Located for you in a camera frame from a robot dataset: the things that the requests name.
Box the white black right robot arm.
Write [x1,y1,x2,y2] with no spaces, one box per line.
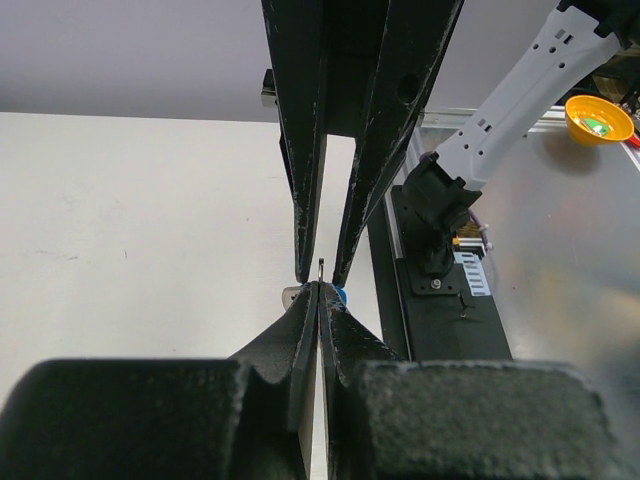
[261,1,639,286]

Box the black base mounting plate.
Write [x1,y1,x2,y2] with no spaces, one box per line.
[368,186,512,361]

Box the yellow bowl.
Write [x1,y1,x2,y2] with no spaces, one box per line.
[564,95,635,147]

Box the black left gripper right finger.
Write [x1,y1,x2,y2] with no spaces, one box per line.
[318,283,636,479]

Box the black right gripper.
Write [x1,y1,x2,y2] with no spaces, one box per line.
[261,1,463,284]

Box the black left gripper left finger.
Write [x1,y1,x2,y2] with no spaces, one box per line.
[1,282,319,479]

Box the white slotted cable duct right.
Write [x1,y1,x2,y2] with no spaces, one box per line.
[453,236,492,297]

